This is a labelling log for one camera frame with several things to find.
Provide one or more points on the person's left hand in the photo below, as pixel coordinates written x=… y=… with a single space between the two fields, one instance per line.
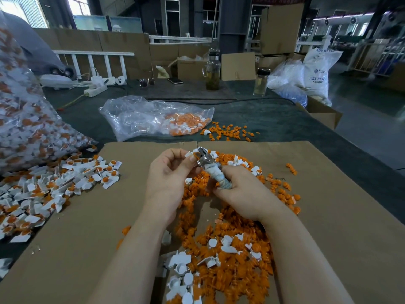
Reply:
x=166 y=183

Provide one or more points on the person's right hand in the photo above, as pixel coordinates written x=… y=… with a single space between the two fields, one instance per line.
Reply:
x=253 y=193

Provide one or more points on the orange white plastic piece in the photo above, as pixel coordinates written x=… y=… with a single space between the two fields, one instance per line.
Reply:
x=111 y=181
x=188 y=153
x=116 y=164

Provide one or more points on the pile of orange and white parts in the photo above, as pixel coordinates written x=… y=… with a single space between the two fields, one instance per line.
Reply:
x=221 y=256

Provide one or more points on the pile of assembled white-orange parts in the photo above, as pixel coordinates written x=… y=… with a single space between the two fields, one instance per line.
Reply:
x=38 y=193

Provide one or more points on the person's right forearm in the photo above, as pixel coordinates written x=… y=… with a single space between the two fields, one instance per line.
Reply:
x=310 y=272

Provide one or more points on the scatter of orange offcuts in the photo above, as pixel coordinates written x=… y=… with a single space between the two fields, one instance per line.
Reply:
x=229 y=131

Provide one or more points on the small clear plastic bag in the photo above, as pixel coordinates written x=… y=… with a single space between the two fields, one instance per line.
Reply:
x=134 y=117

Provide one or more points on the open brown cardboard box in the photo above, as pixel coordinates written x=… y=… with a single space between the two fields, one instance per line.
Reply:
x=319 y=114

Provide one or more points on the black phone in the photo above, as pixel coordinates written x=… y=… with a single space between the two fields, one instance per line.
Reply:
x=175 y=80

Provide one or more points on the glass bottle with black lid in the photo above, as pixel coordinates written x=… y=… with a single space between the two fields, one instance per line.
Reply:
x=261 y=81

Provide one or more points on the brown cardboard sheet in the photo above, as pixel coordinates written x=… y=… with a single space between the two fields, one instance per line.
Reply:
x=66 y=235
x=362 y=221

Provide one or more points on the clear blue plastic bag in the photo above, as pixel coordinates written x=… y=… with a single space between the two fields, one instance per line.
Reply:
x=288 y=84

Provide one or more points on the white power strip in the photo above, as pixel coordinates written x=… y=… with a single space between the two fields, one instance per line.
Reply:
x=96 y=89

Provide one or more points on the open cardboard box with paper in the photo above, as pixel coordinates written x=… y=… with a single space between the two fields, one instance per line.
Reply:
x=190 y=68

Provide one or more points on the glass tea jar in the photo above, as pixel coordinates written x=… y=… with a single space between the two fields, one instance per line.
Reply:
x=212 y=69

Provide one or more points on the flat brown cardboard panel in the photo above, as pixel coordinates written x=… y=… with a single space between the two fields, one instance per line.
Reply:
x=238 y=66

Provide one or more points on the white woven sack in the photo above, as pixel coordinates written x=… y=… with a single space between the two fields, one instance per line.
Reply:
x=321 y=71

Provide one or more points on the row of upright cardboard sheets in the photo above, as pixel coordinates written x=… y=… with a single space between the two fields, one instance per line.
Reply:
x=136 y=46

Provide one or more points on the large clear bag of seals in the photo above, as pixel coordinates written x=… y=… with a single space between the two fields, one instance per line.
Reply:
x=31 y=126

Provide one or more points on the white oval plastic device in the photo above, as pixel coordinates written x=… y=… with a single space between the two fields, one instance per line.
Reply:
x=55 y=81

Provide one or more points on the tall brown cardboard box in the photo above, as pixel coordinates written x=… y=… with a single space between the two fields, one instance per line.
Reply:
x=281 y=28

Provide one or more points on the dark steel pillar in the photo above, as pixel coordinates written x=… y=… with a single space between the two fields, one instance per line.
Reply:
x=235 y=24

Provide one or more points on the white metal rack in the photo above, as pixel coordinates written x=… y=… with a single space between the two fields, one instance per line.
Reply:
x=377 y=57

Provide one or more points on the white railing frame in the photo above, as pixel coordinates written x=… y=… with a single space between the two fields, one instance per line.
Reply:
x=101 y=53

